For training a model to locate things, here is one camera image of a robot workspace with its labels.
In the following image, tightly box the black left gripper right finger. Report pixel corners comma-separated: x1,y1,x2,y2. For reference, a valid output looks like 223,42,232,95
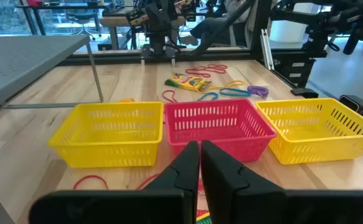
200,139,363,224

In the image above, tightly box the black background desk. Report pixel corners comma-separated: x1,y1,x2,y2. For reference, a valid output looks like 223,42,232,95
15,0,113,35

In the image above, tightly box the grey perforated metal riser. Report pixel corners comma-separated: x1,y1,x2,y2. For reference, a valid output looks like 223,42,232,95
0,34,105,118

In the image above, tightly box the black table-level camera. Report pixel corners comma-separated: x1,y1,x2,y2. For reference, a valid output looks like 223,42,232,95
338,95,363,125

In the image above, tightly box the black clamp foot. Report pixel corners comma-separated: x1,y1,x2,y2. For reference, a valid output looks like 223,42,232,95
290,88,319,99

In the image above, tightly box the yellow rubber band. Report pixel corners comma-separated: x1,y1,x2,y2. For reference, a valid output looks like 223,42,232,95
199,80,247,94

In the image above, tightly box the silver metal bracket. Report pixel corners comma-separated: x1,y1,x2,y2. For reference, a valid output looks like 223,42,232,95
260,28,275,71

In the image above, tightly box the purple spiral coil keychain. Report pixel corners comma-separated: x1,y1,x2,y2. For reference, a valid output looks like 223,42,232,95
247,85,270,100

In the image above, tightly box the red strip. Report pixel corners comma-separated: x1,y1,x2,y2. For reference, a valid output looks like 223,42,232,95
162,90,179,104

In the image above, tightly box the yellow plastic slotted basket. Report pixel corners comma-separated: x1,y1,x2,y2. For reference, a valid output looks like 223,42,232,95
255,98,363,166
47,101,164,169

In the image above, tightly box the wooden background desk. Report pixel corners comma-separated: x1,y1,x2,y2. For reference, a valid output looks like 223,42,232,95
99,14,187,50

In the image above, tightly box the person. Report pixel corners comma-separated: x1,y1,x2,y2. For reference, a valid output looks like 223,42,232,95
179,0,258,47

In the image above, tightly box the red plastic slotted basket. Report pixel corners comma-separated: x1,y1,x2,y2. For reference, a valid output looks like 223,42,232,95
164,98,278,163

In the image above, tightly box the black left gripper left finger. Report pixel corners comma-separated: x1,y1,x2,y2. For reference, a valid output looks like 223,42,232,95
28,140,200,224

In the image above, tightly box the black office chair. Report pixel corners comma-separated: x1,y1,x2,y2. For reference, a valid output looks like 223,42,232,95
65,8,103,41

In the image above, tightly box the white round column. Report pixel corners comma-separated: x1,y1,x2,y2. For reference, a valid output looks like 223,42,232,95
268,18,308,44

